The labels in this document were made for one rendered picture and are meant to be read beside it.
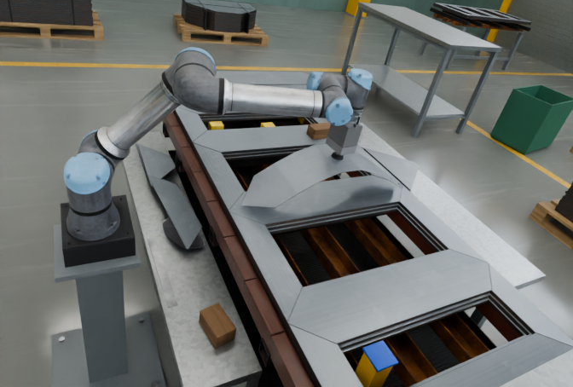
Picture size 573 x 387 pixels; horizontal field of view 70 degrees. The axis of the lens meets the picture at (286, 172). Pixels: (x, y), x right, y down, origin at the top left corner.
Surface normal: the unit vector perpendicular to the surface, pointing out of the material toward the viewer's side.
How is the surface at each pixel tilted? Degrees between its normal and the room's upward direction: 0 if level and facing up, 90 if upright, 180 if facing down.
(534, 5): 90
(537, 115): 90
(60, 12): 90
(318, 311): 0
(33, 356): 0
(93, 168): 11
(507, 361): 0
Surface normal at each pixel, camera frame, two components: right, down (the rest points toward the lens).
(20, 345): 0.18, -0.83
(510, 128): -0.81, 0.18
